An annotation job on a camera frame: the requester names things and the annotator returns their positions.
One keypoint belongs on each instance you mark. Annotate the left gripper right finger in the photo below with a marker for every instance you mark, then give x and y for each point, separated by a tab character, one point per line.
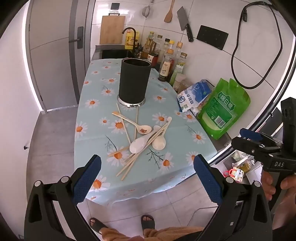
242	212

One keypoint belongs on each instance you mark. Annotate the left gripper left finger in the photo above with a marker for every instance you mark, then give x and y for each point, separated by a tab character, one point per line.
41	220

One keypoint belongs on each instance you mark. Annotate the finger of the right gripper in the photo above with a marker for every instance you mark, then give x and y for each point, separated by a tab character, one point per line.
248	134

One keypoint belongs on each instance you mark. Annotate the white ceramic spoon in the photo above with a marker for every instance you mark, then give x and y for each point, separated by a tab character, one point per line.
138	144

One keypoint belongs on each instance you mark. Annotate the cream ceramic spoon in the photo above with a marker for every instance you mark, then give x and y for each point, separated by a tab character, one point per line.
160	142

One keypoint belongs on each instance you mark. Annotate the person right hand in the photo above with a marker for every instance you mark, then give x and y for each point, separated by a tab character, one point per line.
286	209

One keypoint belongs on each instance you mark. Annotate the green sugar bag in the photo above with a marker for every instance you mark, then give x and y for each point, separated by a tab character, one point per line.
226	104

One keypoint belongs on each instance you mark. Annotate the left black sandal foot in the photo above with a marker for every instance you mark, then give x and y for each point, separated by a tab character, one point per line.
96	225

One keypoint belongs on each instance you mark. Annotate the black sandal foot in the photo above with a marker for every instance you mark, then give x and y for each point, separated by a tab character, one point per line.
147	222
96	225

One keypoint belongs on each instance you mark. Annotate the blue white salt bag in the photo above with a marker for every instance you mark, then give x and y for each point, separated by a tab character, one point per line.
193	97

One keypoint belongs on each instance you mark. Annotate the beige lidded jar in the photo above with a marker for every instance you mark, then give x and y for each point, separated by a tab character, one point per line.
178	80

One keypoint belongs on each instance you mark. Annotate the green label bottle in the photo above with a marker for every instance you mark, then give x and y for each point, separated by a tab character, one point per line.
179	67

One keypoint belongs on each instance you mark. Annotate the right black sandal foot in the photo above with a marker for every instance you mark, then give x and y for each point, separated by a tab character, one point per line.
147	222

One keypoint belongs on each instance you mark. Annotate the daisy print tablecloth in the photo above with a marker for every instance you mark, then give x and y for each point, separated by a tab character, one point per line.
99	132

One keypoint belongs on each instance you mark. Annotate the dark soy sauce bottle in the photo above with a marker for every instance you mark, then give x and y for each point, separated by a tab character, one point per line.
164	70

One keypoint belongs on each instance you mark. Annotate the clear bottle yellow cap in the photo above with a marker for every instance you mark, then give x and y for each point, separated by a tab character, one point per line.
170	52

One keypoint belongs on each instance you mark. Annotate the clear bottle gold cap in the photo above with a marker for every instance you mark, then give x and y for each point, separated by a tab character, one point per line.
178	51

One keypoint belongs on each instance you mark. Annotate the red label sauce bottle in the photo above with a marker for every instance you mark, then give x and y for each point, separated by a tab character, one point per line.
153	55

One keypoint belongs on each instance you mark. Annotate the black cylindrical utensil holder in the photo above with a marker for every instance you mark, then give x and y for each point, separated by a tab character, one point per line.
134	77

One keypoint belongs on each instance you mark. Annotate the cleaver knife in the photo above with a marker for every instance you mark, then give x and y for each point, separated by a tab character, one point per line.
184	23

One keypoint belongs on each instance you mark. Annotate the wooden spatula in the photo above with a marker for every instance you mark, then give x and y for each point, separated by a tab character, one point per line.
169	15

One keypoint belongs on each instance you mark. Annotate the black faucet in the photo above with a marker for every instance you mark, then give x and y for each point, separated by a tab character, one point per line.
124	32

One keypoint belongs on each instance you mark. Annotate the yellow oil bottle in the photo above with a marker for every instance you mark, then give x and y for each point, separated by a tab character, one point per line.
129	39

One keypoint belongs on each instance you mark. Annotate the black sink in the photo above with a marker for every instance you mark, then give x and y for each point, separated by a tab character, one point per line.
111	52

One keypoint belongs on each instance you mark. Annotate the wooden cutting board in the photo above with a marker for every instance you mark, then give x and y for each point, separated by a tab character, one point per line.
111	30

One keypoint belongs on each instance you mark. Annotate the grey door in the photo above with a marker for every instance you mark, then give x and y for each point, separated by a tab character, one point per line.
57	67

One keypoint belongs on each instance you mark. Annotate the black tracker camera box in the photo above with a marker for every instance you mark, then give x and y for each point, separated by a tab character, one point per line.
288	120

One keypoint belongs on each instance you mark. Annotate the black wall switch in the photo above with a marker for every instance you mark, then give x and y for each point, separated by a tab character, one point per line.
115	6

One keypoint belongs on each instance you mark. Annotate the black door handle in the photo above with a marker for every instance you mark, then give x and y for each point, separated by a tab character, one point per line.
79	39

